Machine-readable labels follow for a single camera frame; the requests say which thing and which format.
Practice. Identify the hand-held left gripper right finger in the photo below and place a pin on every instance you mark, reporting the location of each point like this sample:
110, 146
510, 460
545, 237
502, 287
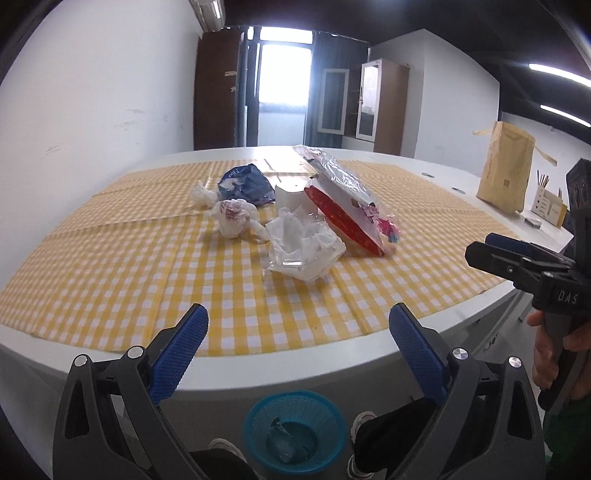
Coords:
415, 355

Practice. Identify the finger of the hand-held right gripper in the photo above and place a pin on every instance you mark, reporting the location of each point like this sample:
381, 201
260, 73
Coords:
508, 242
503, 265

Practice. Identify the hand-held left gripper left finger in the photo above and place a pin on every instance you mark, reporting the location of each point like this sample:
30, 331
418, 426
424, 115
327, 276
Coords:
180, 355

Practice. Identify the blue plastic basket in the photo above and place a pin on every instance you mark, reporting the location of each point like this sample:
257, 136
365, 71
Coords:
323, 420

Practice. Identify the colourful candy wrapper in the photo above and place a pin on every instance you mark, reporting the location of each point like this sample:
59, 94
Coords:
385, 228

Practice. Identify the red white package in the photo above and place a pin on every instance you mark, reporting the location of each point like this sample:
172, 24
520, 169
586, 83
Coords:
344, 221

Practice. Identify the clear plastic wrapper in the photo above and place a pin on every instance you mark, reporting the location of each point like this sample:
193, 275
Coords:
302, 249

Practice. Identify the small white plastic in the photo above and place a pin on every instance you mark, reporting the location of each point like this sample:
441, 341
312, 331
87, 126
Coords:
203, 194

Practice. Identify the clear foil wrapper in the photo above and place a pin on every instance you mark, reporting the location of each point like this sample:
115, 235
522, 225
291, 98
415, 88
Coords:
337, 175

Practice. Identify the blue plastic bag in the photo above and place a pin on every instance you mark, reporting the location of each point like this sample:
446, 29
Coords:
247, 184

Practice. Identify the white paper cup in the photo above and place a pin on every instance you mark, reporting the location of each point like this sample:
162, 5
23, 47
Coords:
291, 198

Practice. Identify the person's right hand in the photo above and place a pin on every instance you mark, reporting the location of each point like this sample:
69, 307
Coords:
547, 355

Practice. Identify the small grey object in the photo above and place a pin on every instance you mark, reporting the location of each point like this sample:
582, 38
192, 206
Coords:
532, 222

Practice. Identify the cardboard pen holder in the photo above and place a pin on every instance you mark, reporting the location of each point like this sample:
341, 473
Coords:
549, 205

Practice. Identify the brown paper bag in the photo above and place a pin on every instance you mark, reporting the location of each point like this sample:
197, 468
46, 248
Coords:
505, 166

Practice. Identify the person's right white shoe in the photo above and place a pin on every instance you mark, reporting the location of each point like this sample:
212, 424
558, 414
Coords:
360, 422

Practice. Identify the person's white shoe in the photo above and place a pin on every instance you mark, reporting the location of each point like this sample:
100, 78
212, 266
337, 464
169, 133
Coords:
224, 447
360, 422

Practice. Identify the person's left white shoe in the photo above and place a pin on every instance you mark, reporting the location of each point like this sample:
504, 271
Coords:
224, 447

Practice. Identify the yellow checkered tablecloth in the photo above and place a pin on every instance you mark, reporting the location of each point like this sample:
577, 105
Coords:
138, 258

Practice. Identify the person's left black trouser leg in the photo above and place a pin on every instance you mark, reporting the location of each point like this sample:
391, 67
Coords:
226, 468

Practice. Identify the clear plastic scrap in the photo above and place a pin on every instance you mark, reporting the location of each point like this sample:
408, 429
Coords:
281, 445

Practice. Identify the person's green top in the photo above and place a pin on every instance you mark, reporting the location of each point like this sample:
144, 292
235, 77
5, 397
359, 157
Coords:
570, 443

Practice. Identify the ceiling tube light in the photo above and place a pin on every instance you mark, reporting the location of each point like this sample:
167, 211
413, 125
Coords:
565, 114
558, 74

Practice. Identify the brown glass door cabinet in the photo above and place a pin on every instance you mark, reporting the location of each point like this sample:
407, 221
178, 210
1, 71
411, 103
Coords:
392, 106

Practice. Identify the dark curtain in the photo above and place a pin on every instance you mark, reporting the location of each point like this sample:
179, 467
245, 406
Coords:
332, 50

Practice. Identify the brown wooden wardrobe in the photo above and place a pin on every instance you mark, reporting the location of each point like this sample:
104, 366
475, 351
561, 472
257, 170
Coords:
217, 92

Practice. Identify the bright balcony door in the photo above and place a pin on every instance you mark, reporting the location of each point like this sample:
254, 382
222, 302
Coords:
281, 78

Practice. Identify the white air conditioner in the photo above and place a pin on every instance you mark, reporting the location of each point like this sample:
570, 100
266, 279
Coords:
210, 11

